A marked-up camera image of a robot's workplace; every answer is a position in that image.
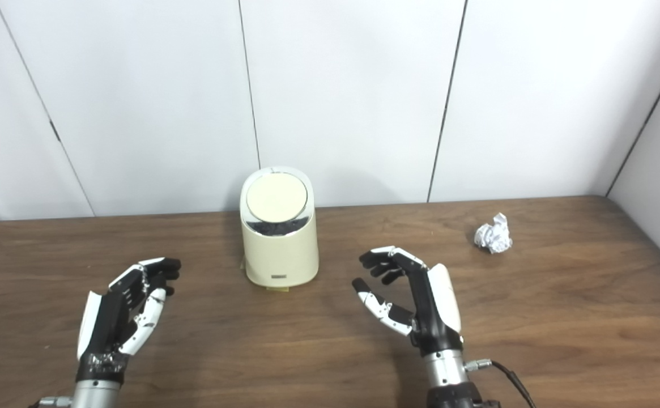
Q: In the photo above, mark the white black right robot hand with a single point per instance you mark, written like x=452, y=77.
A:
x=434, y=317

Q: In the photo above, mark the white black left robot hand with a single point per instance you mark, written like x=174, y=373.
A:
x=109, y=317

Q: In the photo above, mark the white paper ball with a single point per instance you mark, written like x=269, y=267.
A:
x=494, y=233

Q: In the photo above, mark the cream round bin lid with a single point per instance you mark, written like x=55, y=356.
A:
x=276, y=197

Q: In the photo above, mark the yellowish tape under bin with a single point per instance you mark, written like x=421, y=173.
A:
x=276, y=288

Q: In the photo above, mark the cream-colored bin body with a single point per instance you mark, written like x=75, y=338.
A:
x=280, y=252

